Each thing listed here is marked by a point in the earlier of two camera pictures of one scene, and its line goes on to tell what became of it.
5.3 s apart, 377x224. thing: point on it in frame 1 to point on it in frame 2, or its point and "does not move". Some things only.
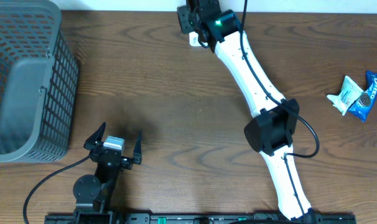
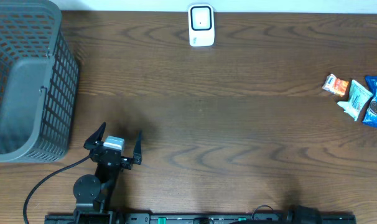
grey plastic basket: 33,82 does not move
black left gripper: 125,163 does not move
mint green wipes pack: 350,92 to 358,98
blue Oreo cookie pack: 374,82 to 374,116
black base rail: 127,218 does not move
